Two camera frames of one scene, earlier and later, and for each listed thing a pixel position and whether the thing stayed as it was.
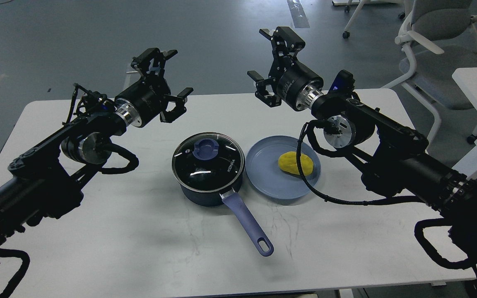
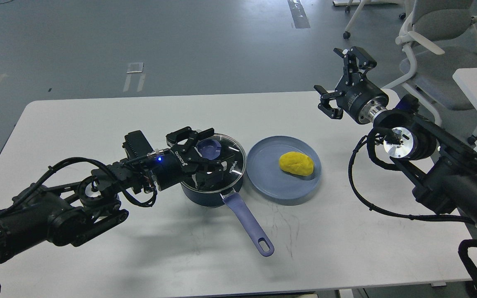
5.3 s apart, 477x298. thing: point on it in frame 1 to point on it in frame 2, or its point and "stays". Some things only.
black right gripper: [296, 85] to [355, 94]
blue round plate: [265, 174] stays
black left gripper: [139, 104] to [170, 167]
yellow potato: [287, 161] stays
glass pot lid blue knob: [205, 149] stays
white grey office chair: [438, 35] stays
